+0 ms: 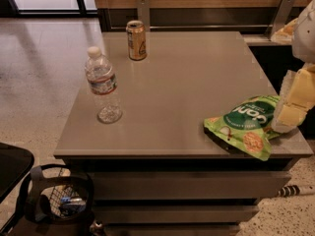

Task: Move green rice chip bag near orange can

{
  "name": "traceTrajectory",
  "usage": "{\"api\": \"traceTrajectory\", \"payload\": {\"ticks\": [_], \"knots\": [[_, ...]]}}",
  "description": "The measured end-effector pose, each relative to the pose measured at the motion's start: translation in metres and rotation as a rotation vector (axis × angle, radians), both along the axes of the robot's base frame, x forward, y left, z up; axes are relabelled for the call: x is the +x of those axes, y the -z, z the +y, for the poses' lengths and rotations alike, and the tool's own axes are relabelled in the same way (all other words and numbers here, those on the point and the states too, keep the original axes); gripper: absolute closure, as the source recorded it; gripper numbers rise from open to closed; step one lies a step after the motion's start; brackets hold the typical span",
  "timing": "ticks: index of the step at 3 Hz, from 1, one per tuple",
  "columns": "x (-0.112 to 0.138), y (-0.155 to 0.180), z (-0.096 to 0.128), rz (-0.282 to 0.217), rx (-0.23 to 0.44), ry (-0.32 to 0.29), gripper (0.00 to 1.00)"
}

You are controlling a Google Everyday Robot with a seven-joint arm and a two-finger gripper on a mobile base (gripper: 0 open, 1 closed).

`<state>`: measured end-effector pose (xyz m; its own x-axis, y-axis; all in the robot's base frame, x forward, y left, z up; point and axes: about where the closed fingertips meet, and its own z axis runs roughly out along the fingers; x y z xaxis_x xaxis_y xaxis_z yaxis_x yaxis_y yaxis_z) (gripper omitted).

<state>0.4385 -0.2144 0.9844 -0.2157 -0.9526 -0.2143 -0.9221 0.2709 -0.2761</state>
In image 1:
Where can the yellow object on shelf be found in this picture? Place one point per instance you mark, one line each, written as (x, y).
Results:
(284, 35)

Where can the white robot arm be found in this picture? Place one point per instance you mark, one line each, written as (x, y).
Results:
(303, 39)

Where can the orange soda can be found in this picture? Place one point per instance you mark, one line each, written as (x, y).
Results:
(136, 36)

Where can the striped pole on floor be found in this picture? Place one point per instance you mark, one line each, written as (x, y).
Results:
(294, 190)

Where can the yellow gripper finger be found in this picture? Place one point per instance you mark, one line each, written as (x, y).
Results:
(297, 97)

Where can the clear plastic water bottle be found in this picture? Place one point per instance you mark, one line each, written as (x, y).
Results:
(102, 81)

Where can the grey drawer cabinet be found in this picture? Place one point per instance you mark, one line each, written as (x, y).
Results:
(155, 171)

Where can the right metal wall bracket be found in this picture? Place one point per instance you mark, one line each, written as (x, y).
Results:
(280, 17)

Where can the black wire mesh basket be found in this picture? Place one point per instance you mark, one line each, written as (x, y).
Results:
(55, 200)

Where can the left metal wall bracket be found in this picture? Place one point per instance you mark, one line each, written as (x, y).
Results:
(143, 13)

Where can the green rice chip bag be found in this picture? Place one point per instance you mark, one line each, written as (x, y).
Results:
(247, 126)

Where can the black chair seat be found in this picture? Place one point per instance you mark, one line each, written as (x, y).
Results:
(15, 163)

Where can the metal wall bracket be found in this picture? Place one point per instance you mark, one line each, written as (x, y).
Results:
(280, 17)
(143, 13)

